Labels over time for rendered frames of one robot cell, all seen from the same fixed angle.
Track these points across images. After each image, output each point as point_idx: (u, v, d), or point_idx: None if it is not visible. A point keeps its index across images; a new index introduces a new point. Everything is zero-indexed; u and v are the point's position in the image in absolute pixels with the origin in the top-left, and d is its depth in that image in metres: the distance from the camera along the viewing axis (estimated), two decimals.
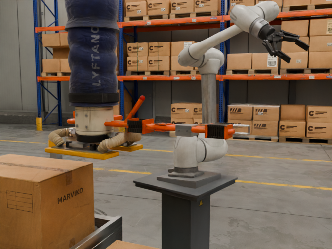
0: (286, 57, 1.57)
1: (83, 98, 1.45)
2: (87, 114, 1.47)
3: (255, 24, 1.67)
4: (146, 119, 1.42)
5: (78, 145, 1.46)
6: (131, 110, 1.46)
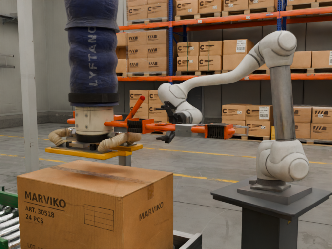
0: (161, 108, 1.56)
1: (83, 98, 1.45)
2: (87, 114, 1.47)
3: (188, 112, 1.76)
4: (146, 119, 1.42)
5: (78, 145, 1.46)
6: (131, 110, 1.46)
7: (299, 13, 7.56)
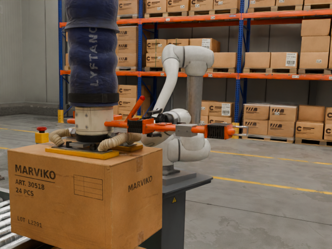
0: (144, 119, 1.43)
1: (83, 98, 1.45)
2: (87, 114, 1.47)
3: (176, 114, 1.64)
4: (146, 119, 1.42)
5: (78, 145, 1.46)
6: (131, 110, 1.46)
7: (260, 15, 7.95)
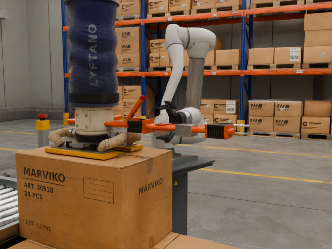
0: (161, 107, 1.56)
1: (83, 98, 1.45)
2: (87, 114, 1.47)
3: (187, 112, 1.76)
4: (146, 119, 1.42)
5: (78, 145, 1.46)
6: (131, 110, 1.46)
7: (262, 11, 7.93)
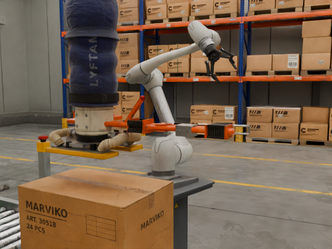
0: (216, 80, 2.09)
1: (83, 98, 1.45)
2: (87, 114, 1.47)
3: (199, 47, 2.12)
4: (146, 119, 1.42)
5: (78, 145, 1.46)
6: (131, 110, 1.46)
7: (260, 18, 7.96)
